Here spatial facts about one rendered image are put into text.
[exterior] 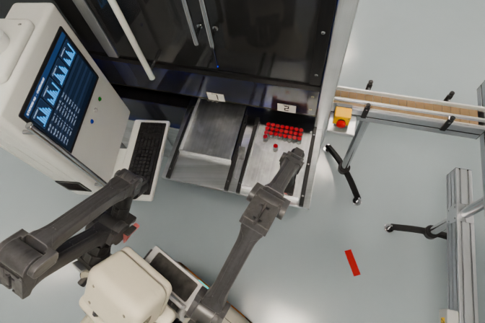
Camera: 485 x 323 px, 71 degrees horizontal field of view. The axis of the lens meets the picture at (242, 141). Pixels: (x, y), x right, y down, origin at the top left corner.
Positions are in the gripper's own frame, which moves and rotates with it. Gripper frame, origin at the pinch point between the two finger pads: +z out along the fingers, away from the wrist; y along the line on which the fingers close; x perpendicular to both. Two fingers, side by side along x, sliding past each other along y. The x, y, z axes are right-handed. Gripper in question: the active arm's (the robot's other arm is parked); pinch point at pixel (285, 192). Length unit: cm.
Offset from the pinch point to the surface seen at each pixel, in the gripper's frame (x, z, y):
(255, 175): 15.3, 3.2, 7.4
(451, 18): -110, 48, 235
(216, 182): 32.2, 4.8, 0.6
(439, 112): -60, -14, 48
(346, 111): -19.8, -17.7, 36.4
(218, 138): 37.4, 0.3, 22.3
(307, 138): -4.9, -1.4, 30.5
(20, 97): 87, -55, -17
